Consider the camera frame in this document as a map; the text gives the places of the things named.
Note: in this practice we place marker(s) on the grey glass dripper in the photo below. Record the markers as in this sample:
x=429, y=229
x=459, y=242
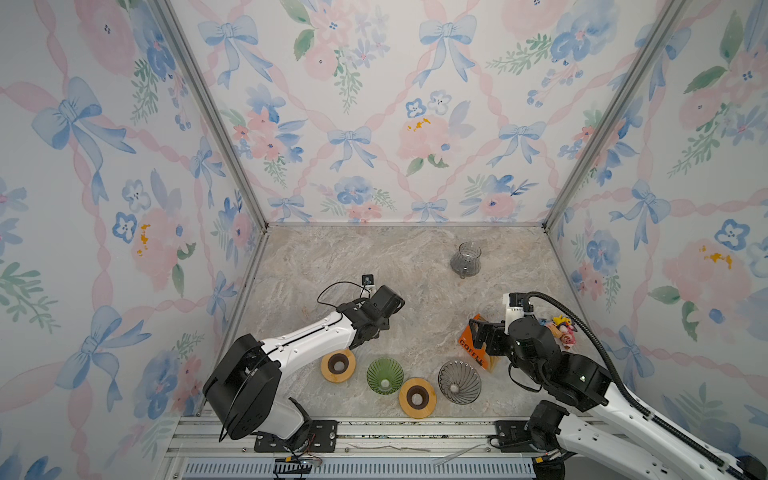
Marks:
x=459, y=382

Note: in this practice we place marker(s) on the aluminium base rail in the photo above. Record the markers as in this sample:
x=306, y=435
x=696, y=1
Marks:
x=357, y=448

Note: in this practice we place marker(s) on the green glass dripper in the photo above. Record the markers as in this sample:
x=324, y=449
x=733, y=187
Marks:
x=385, y=376

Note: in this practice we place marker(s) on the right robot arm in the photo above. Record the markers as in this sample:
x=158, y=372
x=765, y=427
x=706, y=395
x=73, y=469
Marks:
x=591, y=413

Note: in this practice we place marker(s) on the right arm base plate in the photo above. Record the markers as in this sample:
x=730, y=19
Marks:
x=512, y=436

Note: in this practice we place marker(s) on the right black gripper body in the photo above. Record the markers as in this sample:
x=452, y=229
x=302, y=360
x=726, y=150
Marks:
x=500, y=345

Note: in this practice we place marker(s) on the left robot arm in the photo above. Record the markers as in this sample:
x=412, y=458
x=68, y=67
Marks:
x=243, y=387

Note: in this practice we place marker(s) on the small colourful toy figure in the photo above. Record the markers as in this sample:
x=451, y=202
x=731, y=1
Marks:
x=563, y=330

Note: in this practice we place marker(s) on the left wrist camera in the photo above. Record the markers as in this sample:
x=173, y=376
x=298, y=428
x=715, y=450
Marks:
x=368, y=284

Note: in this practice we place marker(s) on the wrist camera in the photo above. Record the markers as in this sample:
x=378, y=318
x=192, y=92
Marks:
x=368, y=284
x=517, y=306

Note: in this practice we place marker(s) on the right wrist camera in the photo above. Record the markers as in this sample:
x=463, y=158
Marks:
x=517, y=306

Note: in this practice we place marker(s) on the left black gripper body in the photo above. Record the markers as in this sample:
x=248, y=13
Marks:
x=386, y=325

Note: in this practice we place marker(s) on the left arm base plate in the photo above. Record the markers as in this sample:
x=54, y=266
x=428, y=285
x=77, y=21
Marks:
x=316, y=436

